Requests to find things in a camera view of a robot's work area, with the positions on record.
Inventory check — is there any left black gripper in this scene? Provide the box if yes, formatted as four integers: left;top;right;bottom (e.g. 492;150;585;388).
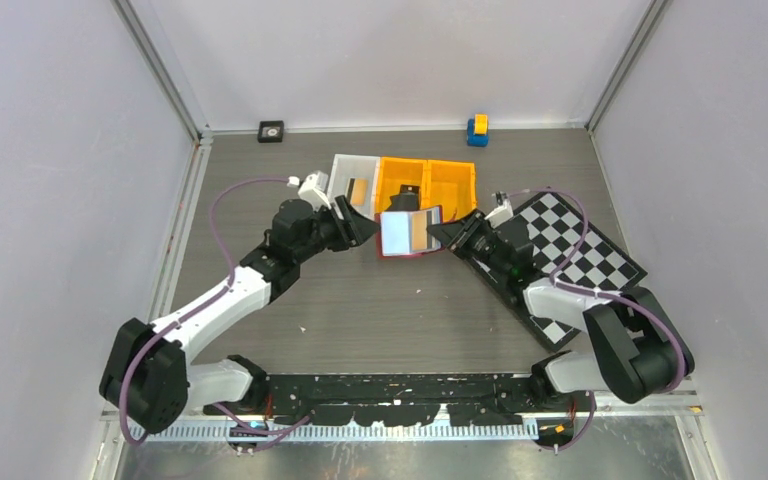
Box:
294;196;378;264

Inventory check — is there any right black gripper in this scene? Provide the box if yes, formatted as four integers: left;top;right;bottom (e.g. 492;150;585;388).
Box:
427;208;510;279

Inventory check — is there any orange gold credit card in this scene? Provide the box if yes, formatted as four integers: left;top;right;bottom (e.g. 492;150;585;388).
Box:
346;177;369;207

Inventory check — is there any red card holder wallet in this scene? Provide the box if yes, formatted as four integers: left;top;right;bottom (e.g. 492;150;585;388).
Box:
376;205;443;258

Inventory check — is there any dark grey credit card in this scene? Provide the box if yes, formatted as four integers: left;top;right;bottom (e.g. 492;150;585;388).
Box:
387;185;421;212

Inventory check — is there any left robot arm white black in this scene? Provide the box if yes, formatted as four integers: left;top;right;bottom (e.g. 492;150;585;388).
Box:
99;196;379;435

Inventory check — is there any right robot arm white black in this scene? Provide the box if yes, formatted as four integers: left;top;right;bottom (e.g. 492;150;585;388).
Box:
428;210;695;411

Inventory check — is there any orange bin with cards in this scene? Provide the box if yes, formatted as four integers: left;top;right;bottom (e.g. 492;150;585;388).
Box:
375;156;431;213

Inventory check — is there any white plastic bin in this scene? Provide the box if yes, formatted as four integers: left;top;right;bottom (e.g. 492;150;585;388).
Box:
326;154;381;219

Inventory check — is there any empty orange bin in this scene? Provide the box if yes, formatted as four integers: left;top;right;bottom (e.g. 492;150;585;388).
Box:
421;159;477;221

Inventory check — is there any blue yellow toy block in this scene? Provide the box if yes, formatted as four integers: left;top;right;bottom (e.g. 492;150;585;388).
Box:
466;114;489;147

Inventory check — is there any black white checkerboard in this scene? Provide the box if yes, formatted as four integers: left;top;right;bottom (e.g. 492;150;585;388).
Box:
470;188;648;354

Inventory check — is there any small black square box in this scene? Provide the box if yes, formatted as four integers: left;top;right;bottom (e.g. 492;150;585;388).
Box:
257;120;285;143

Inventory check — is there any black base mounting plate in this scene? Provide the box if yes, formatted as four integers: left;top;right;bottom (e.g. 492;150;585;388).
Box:
222;373;591;427

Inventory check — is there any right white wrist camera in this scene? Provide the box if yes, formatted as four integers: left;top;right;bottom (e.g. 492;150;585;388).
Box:
486;191;514;229

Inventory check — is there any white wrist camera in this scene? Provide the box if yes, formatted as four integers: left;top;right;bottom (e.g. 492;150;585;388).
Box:
287;170;330;211
486;191;514;229

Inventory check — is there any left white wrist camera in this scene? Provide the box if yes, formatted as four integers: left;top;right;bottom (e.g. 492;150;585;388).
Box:
287;170;330;211

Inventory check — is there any aluminium rail frame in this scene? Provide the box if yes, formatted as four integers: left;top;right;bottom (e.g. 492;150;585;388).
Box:
99;370;703;445

